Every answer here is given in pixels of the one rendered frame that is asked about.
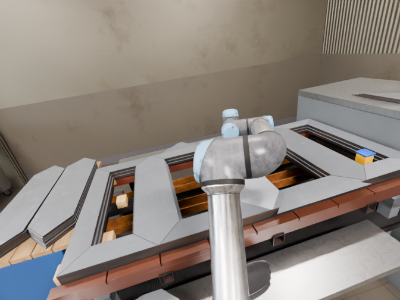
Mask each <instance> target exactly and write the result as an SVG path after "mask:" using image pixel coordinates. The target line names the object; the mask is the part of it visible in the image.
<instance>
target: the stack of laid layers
mask: <svg viewBox="0 0 400 300"><path fill-rule="evenodd" d="M290 130H292V131H294V132H296V133H298V134H300V133H304V132H308V133H310V134H312V135H314V136H317V137H319V138H322V139H324V140H326V141H328V142H330V143H333V144H335V145H337V146H340V147H341V148H343V149H346V150H348V151H351V152H353V153H355V154H357V153H356V152H355V151H358V150H360V149H367V148H365V147H362V146H359V145H357V144H355V143H352V142H350V141H348V140H345V139H342V138H340V137H337V136H335V135H332V134H330V133H327V132H325V131H322V130H320V129H318V128H315V127H313V126H310V125H308V124H307V125H304V126H299V127H294V128H291V129H290ZM368 150H370V149H368ZM370 151H372V150H370ZM373 152H374V151H373ZM375 153H376V155H374V158H373V162H376V161H380V160H383V159H386V158H389V157H387V156H385V155H382V154H380V153H377V152H375ZM194 155H195V152H191V153H188V154H183V155H179V156H176V157H171V158H166V159H164V160H165V164H166V167H167V172H168V176H169V179H170V184H171V189H172V192H173V196H174V201H175V204H176V208H177V213H178V216H179V220H181V219H182V215H181V212H180V208H179V203H178V200H177V196H176V192H175V190H174V185H173V181H172V178H171V174H170V170H169V167H168V166H171V165H175V164H180V163H184V162H187V161H192V160H193V159H194ZM286 157H287V158H289V159H290V160H292V161H293V162H295V163H296V164H297V165H299V166H300V167H302V168H303V169H305V170H306V171H308V172H309V173H311V174H312V175H313V176H315V177H316V178H318V179H316V180H312V181H310V182H306V183H302V184H300V185H296V186H292V187H289V188H286V189H282V190H280V192H279V195H278V197H277V200H276V203H275V205H274V208H273V210H270V211H266V212H262V213H260V214H257V215H253V216H250V217H247V218H243V219H242V221H243V227H245V226H248V225H252V224H255V223H258V222H260V221H264V220H267V219H270V218H273V217H277V216H279V215H282V214H286V213H289V212H293V211H295V210H298V209H301V208H305V207H308V206H310V205H314V204H317V203H320V202H323V201H326V200H329V199H332V198H336V197H338V196H342V195H345V194H347V193H351V192H355V191H357V190H360V189H364V188H367V187H370V186H373V185H376V184H379V183H383V182H386V181H388V180H392V179H395V178H398V177H400V170H397V171H393V172H391V173H388V174H384V175H381V176H378V177H374V178H372V179H368V180H360V179H352V178H347V177H340V176H332V175H330V174H329V173H327V172H325V171H324V170H322V169H320V168H319V167H317V166H316V165H314V164H313V163H311V162H309V161H307V160H306V159H305V158H302V157H301V156H299V155H298V154H296V153H294V152H293V151H291V150H290V149H288V148H286ZM135 171H136V166H134V167H129V168H125V169H122V170H117V171H112V172H110V174H109V177H108V181H107V185H106V188H105V193H104V197H103V200H102V205H101V209H100V212H99V216H98V221H97V224H96V228H95V232H94V236H93V239H92V244H91V246H93V245H97V244H99V243H102V238H103V235H104V229H105V223H106V220H107V214H108V209H109V205H110V199H111V194H112V190H113V184H114V180H115V179H119V178H122V177H127V176H131V175H135ZM335 178H337V179H344V180H352V181H356V182H363V183H371V184H370V185H367V186H364V187H360V188H358V189H354V190H351V191H349V192H345V193H341V194H339V195H336V196H332V197H329V198H326V199H323V200H320V201H317V202H313V203H311V204H308V205H304V206H301V207H298V208H295V209H292V210H289V211H285V212H282V213H280V214H278V210H279V207H280V204H281V201H282V198H283V194H284V193H288V192H291V191H294V190H298V189H302V188H305V187H308V186H311V185H315V184H317V183H321V182H325V181H328V180H331V179H335ZM134 206H135V185H134V201H133V225H134ZM132 234H133V231H132ZM208 238H210V233H209V230H205V231H203V232H199V233H195V234H193V235H190V236H186V237H183V238H180V239H176V240H173V241H171V242H167V243H164V244H161V245H157V246H154V247H151V248H148V249H144V250H142V251H139V252H135V253H132V254H129V255H125V256H123V257H120V258H116V259H113V260H110V261H106V262H103V263H100V264H97V265H93V266H91V267H87V268H84V269H81V270H77V271H74V272H72V273H68V274H65V275H62V276H58V277H56V278H57V280H58V281H59V282H60V284H61V285H65V284H67V283H71V282H74V281H76V280H80V279H84V278H86V277H89V276H93V275H96V274H99V273H102V272H105V271H107V272H108V270H112V269H114V268H117V267H121V266H123V265H127V264H130V263H133V262H136V261H139V260H143V259H145V258H149V257H152V256H154V255H158V254H159V255H161V254H162V253H164V252H167V251H170V250H173V249H177V248H180V247H183V246H186V245H190V244H192V243H195V242H199V241H201V240H204V239H207V240H208Z"/></svg>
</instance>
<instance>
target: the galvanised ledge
mask: <svg viewBox="0 0 400 300"><path fill-rule="evenodd" d="M259 260H263V261H266V262H268V263H269V264H270V270H271V275H270V276H271V279H270V282H269V283H268V284H267V285H266V286H265V287H264V288H262V289H261V290H259V291H258V292H256V293H254V294H253V295H250V296H249V298H250V299H251V300H330V299H333V298H335V297H337V296H340V295H343V294H344V293H347V292H350V291H352V290H354V289H357V288H359V287H361V286H364V285H366V284H369V283H371V282H373V281H375V280H378V279H381V278H382V277H385V276H388V275H390V274H392V273H395V272H397V271H399V270H400V242H399V241H397V240H396V239H395V238H393V237H392V236H391V235H389V234H388V233H386V232H385V231H384V230H382V229H381V228H379V227H378V226H376V225H375V224H374V223H372V222H371V221H370V220H368V219H367V220H364V221H361V222H359V223H355V224H353V225H350V226H347V227H344V228H342V229H339V230H335V231H333V232H330V233H327V234H325V235H322V236H319V237H315V238H314V239H310V240H307V241H305V242H302V243H299V244H296V245H294V246H290V247H288V248H285V249H282V250H279V251H276V252H274V253H271V254H268V255H265V256H263V257H259V258H256V259H254V260H251V261H248V262H246V263H251V262H254V261H259ZM166 292H168V293H170V294H172V295H173V296H175V297H176V298H178V299H180V300H212V298H213V292H212V280H211V275H209V276H206V277H203V278H200V279H197V280H194V281H192V282H189V283H186V284H183V285H180V286H178V287H174V288H172V289H169V290H166Z"/></svg>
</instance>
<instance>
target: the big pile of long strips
mask: <svg viewBox="0 0 400 300"><path fill-rule="evenodd" d="M97 168H98V166H97V162H96V160H92V159H89V158H83V159H81V160H79V161H77V162H75V163H74V164H72V165H70V166H68V167H67V168H66V169H64V168H62V167H59V166H52V167H50V168H48V169H46V170H44V171H42V172H40V173H38V174H36V175H34V176H33V177H32V178H31V179H30V180H29V182H28V183H27V184H26V185H25V186H24V188H22V190H21V191H20V192H19V193H18V194H17V195H16V196H15V198H14V199H13V200H12V201H11V202H10V203H9V204H8V205H7V206H6V207H5V209H4V210H3V211H2V212H1V213H0V258H1V257H3V256H4V255H6V254H7V253H9V252H10V251H12V250H13V249H14V248H16V247H17V246H19V245H20V244H22V243H23V242H25V241H26V240H28V239H29V238H31V239H32V240H34V241H35V242H36V243H38V244H39V245H40V246H42V247H43V248H45V249H47V248H49V247H50V246H51V245H53V244H54V243H55V242H56V241H58V240H59V239H61V238H62V237H63V236H64V235H66V234H67V233H68V232H69V231H71V230H72V229H74V228H75V225H76V223H77V220H78V217H79V215H80V212H81V210H82V206H83V204H84V202H85V199H86V196H87V194H88V191H89V188H90V185H91V183H92V180H93V177H94V175H95V172H96V169H97Z"/></svg>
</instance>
